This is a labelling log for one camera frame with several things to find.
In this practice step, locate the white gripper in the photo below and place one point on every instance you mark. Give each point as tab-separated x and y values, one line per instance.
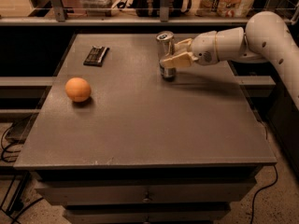
204	49

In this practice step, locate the silver redbull can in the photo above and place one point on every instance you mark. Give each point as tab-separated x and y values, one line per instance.
165	47

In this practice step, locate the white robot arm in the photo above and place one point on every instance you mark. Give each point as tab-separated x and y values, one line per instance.
265	36

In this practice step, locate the black backpack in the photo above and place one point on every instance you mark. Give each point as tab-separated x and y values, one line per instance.
152	8

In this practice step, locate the colourful snack bag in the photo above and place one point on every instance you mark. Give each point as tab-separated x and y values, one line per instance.
224	8

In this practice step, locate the dark chocolate bar wrapper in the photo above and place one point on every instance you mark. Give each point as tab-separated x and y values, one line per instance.
96	56

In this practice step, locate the orange ball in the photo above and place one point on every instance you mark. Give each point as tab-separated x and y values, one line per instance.
78	89

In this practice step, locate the grey drawer cabinet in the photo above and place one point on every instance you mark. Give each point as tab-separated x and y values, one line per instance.
137	128

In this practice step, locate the metal railing shelf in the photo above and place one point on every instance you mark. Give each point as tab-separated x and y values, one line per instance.
72	13

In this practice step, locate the upper grey drawer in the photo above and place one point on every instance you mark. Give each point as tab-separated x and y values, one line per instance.
97	193

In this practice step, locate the grey drawer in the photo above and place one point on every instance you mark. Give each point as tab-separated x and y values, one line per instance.
148	213
97	193

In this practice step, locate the lower grey drawer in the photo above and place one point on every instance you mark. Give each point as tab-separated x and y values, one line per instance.
148	213

